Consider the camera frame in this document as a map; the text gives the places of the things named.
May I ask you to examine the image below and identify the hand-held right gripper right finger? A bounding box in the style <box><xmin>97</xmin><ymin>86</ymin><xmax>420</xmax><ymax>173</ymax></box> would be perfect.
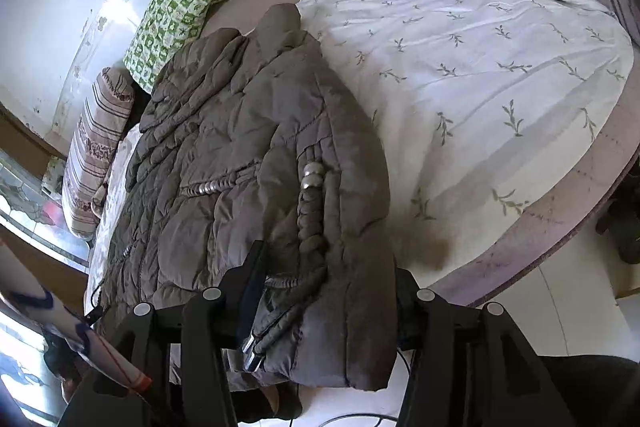
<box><xmin>395</xmin><ymin>267</ymin><xmax>566</xmax><ymax>427</ymax></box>

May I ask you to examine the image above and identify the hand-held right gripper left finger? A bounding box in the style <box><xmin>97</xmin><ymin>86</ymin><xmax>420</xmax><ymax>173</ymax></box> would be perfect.
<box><xmin>57</xmin><ymin>239</ymin><xmax>268</xmax><ymax>427</ymax></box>

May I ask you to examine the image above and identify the grey-brown padded jacket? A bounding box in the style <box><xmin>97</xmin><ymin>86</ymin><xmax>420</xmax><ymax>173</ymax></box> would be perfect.
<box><xmin>82</xmin><ymin>3</ymin><xmax>401</xmax><ymax>393</ymax></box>

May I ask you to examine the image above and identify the dark cloth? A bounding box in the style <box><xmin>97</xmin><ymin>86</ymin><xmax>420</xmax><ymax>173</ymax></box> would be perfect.
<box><xmin>540</xmin><ymin>354</ymin><xmax>640</xmax><ymax>427</ymax></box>

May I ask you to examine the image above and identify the striped floral pillow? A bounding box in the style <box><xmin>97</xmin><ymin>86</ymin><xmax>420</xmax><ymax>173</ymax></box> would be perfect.
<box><xmin>61</xmin><ymin>67</ymin><xmax>137</xmax><ymax>242</ymax></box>

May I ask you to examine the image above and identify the white leaf-print duvet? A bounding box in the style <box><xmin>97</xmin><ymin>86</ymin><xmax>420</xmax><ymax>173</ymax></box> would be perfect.
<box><xmin>82</xmin><ymin>0</ymin><xmax>636</xmax><ymax>308</ymax></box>

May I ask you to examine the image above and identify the black cable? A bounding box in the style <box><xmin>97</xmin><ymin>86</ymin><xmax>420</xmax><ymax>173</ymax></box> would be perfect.
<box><xmin>290</xmin><ymin>412</ymin><xmax>401</xmax><ymax>427</ymax></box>

